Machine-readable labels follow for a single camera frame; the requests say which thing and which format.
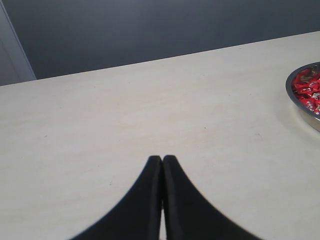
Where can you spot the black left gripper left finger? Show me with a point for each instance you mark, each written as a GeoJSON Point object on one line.
{"type": "Point", "coordinates": [137, 216]}

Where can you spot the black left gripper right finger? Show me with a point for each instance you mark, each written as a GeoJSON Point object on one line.
{"type": "Point", "coordinates": [188, 215]}

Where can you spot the round steel plate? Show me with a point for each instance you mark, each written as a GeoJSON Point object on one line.
{"type": "Point", "coordinates": [308, 107]}

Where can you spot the red wrapped candy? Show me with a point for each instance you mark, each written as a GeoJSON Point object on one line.
{"type": "Point", "coordinates": [307, 88]}

